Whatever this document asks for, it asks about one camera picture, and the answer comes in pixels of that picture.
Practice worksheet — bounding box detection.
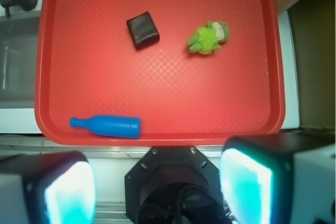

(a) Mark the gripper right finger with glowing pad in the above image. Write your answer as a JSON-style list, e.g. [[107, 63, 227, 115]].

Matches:
[[219, 132, 335, 223]]

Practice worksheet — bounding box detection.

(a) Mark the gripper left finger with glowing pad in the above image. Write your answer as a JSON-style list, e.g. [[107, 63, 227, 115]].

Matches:
[[1, 151, 97, 223]]

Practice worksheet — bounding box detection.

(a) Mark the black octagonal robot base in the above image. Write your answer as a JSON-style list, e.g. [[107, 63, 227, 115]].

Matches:
[[124, 146, 231, 223]]

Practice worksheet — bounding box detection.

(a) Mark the green toy animal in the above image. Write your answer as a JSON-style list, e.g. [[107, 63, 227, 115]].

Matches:
[[186, 20, 230, 55]]

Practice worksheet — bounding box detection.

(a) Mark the blue toy bottle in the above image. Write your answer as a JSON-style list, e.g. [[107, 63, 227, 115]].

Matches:
[[69, 115, 141, 139]]

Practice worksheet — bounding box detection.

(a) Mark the red plastic tray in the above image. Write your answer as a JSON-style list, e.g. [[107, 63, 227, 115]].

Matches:
[[35, 0, 285, 146]]

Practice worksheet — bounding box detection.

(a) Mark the grey sink basin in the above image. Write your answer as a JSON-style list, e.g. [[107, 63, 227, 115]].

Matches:
[[1, 16, 39, 109]]

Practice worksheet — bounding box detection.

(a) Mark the dark brown square block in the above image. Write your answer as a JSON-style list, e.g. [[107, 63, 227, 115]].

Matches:
[[126, 12, 160, 50]]

